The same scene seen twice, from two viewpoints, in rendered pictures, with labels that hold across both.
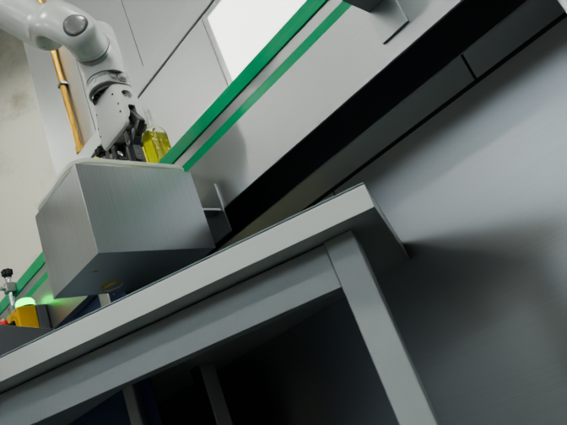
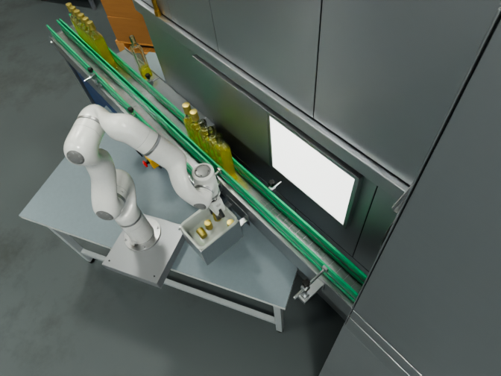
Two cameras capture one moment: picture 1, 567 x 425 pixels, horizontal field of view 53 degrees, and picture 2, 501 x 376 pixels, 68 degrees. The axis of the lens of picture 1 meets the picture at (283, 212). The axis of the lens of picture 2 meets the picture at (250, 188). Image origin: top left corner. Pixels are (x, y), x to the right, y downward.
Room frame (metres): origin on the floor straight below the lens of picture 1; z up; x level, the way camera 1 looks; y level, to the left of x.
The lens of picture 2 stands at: (0.17, -0.17, 2.46)
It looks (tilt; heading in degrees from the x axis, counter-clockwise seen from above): 56 degrees down; 17
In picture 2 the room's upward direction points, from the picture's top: 9 degrees counter-clockwise
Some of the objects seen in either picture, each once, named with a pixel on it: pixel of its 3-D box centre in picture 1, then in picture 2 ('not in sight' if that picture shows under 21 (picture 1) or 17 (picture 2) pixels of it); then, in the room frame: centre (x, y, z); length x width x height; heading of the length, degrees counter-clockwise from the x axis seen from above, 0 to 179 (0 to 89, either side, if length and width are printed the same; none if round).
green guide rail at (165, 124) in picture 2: not in sight; (122, 84); (1.68, 0.94, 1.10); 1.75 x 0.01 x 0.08; 50
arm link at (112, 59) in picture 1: (99, 56); (205, 181); (0.92, 0.23, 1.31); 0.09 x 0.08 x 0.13; 1
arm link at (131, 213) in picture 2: not in sight; (120, 196); (0.93, 0.67, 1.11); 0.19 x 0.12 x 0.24; 2
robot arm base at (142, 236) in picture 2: not in sight; (136, 225); (0.90, 0.66, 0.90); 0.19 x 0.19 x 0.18
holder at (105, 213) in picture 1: (139, 232); (216, 227); (0.92, 0.25, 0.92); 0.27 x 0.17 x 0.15; 140
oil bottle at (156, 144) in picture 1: (160, 166); (224, 158); (1.16, 0.22, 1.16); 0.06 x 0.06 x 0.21; 51
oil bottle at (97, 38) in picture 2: not in sight; (100, 43); (1.92, 1.13, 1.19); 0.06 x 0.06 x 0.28; 50
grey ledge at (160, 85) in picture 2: not in sight; (161, 91); (1.73, 0.74, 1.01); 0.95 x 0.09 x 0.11; 50
